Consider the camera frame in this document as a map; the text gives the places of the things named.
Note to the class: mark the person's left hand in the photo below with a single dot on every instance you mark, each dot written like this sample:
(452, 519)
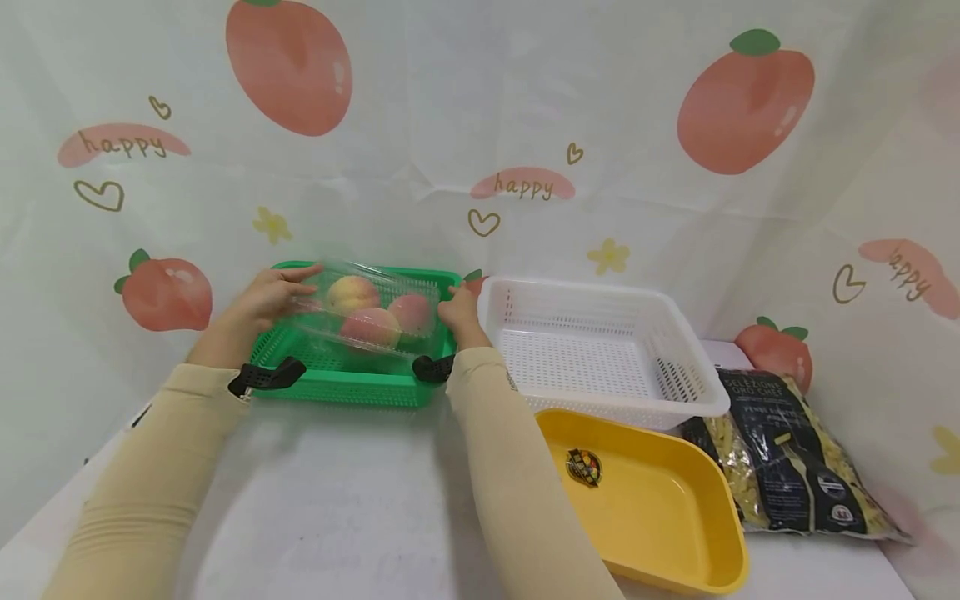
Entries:
(251, 317)

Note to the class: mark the person's right hand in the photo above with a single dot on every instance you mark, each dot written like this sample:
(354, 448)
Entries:
(463, 321)

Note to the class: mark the person's left thumb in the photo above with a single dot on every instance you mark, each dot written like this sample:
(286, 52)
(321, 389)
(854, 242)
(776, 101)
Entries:
(300, 291)

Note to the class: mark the person's right fingers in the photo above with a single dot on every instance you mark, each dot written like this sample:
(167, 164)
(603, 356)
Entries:
(451, 302)

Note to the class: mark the person's left index finger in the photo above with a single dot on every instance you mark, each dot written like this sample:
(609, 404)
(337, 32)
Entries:
(296, 272)

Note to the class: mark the clear plastic clamshell box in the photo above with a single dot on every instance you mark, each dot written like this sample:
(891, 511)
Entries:
(371, 310)

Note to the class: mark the person's right forearm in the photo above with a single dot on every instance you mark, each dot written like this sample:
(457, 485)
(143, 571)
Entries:
(517, 475)

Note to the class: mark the person's left forearm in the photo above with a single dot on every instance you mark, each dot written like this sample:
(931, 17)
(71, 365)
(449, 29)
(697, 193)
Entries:
(142, 475)

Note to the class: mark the peach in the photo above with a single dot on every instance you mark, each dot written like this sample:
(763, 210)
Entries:
(371, 327)
(352, 293)
(412, 311)

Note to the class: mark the black wrist band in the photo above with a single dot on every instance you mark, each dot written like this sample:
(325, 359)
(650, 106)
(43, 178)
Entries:
(264, 376)
(433, 367)

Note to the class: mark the green plastic basket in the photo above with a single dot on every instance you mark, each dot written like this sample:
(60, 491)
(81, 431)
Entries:
(352, 375)

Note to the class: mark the white plastic basket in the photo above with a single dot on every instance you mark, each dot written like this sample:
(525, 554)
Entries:
(592, 350)

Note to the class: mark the yellow plastic tray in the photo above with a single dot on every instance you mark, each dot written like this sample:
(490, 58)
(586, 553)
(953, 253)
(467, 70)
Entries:
(652, 508)

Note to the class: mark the black pasta bag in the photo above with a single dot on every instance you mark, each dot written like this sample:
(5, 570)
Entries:
(787, 454)

